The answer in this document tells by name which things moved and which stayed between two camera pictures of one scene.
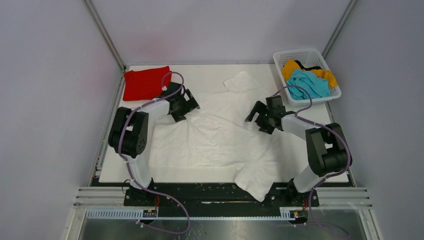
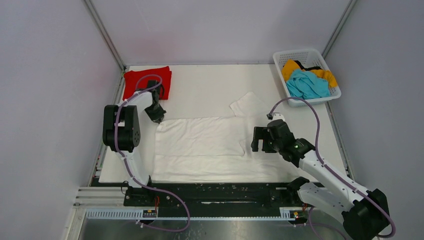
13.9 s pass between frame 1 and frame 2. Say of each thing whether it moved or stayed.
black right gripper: moved
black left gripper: moved
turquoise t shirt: stayed
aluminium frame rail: stayed
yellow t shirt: stayed
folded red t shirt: stayed
